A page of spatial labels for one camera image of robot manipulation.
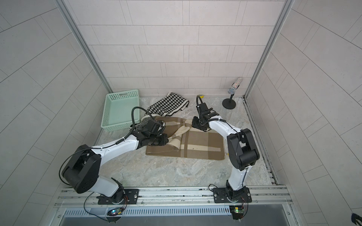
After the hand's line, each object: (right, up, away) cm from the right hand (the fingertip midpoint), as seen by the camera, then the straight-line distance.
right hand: (193, 124), depth 93 cm
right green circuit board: (+21, -40, -25) cm, 51 cm away
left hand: (-14, -9, -6) cm, 18 cm away
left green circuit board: (-37, -38, -28) cm, 60 cm away
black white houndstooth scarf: (-19, +14, +18) cm, 30 cm away
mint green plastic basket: (-60, +6, +18) cm, 63 cm away
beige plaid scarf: (-5, -11, -3) cm, 12 cm away
